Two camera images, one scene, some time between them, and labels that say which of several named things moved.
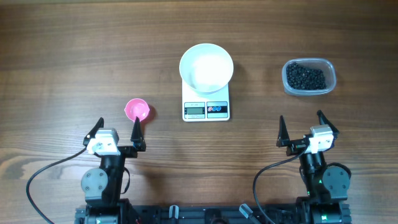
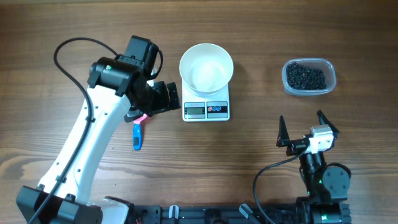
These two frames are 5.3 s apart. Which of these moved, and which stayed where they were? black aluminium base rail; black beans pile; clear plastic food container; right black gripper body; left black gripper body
Moved: left black gripper body
Stayed: clear plastic food container; black beans pile; right black gripper body; black aluminium base rail
